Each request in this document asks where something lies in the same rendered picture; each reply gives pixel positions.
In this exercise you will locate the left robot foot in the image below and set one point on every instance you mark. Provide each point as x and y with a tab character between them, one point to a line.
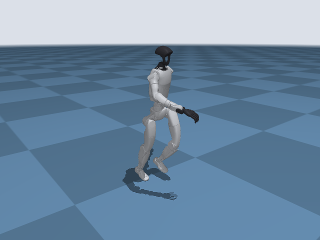
160	165

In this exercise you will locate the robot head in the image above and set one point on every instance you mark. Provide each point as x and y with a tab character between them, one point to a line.
163	51

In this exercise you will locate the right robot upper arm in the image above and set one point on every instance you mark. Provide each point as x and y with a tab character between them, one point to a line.
153	81

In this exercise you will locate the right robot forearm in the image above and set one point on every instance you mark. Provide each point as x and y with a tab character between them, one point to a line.
167	103

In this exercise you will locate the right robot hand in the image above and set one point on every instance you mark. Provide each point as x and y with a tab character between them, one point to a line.
189	113

